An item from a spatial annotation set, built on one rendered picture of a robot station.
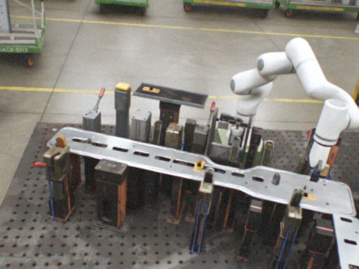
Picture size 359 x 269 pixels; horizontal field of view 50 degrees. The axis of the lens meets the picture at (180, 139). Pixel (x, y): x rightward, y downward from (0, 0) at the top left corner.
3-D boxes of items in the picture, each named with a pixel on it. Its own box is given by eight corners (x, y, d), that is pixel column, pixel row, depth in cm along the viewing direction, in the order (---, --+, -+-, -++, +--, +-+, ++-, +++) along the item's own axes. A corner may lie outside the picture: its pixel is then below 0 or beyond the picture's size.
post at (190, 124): (177, 186, 206) (184, 122, 185) (179, 180, 210) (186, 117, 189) (186, 188, 205) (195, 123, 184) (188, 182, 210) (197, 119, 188)
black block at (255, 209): (233, 262, 167) (245, 212, 151) (236, 244, 176) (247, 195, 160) (252, 267, 165) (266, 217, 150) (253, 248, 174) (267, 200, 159)
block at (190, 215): (184, 220, 185) (190, 173, 169) (190, 203, 196) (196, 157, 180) (195, 223, 184) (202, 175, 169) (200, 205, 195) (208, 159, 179)
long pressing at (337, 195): (40, 150, 174) (40, 147, 173) (64, 126, 192) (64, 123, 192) (357, 220, 153) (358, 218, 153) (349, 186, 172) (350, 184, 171)
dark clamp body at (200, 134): (181, 195, 201) (188, 132, 181) (186, 180, 212) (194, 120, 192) (200, 199, 199) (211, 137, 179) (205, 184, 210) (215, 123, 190)
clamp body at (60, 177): (44, 221, 177) (36, 157, 157) (60, 201, 189) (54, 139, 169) (65, 227, 175) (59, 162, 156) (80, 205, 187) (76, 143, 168)
